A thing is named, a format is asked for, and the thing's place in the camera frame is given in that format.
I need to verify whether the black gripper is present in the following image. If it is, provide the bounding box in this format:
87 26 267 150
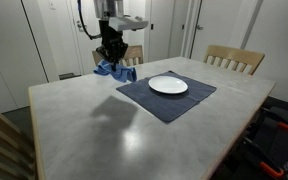
99 20 128 71

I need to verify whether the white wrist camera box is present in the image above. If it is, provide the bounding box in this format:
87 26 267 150
109 17 148 31

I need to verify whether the blue towel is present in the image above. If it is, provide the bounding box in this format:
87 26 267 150
93 59 137 83

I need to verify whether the near wooden chair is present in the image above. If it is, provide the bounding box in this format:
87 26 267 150
0 113 38 180

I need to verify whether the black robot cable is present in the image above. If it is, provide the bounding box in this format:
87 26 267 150
76 0 102 41

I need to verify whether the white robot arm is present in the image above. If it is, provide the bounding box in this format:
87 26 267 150
94 0 128 71

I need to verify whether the dark blue placemat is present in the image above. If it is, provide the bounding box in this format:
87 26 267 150
117 71 217 123

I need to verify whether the wooden chair with slats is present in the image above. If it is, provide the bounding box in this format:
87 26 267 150
203 45 265 75

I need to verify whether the white round plate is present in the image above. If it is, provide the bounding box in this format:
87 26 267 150
148 76 188 94

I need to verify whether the orange handled clamp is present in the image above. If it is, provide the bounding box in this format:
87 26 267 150
259 162 284 179

